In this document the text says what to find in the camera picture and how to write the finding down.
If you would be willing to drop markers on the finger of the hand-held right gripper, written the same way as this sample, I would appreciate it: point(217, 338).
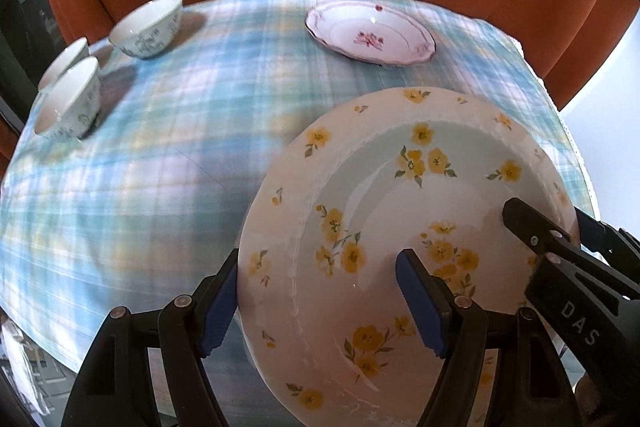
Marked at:
point(610, 237)
point(530, 222)

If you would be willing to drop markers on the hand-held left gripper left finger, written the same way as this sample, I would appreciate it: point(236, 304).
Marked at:
point(220, 307)

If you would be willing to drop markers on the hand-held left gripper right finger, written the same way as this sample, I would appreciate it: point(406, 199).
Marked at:
point(420, 302)

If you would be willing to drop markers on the yellow floral plate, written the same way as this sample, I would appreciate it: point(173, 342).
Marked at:
point(375, 187)

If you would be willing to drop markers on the white bowl blue floral print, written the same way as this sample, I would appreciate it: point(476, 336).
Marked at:
point(65, 57)
point(145, 22)
point(65, 97)

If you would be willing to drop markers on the blue plaid tablecloth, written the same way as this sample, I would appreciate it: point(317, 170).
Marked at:
point(175, 157)

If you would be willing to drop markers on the white plastic bag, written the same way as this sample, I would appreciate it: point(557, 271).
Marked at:
point(20, 357)

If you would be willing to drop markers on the pink floral scalloped plate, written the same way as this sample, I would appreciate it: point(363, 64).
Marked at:
point(370, 32)

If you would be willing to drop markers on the glass sliding door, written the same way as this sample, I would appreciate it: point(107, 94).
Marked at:
point(30, 17)

